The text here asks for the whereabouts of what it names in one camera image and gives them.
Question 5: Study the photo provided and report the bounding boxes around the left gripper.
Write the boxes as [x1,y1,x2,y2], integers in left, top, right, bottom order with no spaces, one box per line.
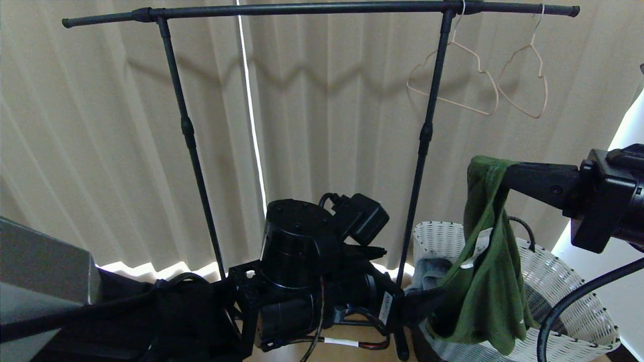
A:
[322,261,406,337]

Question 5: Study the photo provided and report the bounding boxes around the pale grey shorts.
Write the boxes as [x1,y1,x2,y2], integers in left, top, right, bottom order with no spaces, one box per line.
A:
[405,257,453,295]

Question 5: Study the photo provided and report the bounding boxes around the beige curtain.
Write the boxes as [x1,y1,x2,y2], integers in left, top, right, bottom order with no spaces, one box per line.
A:
[0,0,644,285]

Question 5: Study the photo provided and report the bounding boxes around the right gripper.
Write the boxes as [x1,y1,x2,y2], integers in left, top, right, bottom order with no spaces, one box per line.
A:
[572,149,644,253]

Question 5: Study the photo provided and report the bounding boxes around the green long-sleeved shirt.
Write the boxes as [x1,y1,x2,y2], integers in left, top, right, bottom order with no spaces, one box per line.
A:
[425,156,536,355]

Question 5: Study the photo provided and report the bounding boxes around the pink clothes hanger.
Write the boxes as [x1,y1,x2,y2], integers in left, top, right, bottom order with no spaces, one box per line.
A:
[407,14,500,116]
[497,5,549,119]

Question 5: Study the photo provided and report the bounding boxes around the white laundry basket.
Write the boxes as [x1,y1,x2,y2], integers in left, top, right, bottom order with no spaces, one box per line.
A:
[410,216,622,362]

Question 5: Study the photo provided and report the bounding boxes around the black clothes rack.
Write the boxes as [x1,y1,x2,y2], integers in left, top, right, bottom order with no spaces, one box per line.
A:
[62,2,580,361]

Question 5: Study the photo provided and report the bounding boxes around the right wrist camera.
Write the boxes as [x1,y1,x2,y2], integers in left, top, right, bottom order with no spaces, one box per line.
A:
[606,144,644,169]

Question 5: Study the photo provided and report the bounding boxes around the black cable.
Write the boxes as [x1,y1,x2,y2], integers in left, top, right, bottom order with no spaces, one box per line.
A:
[536,256,644,362]

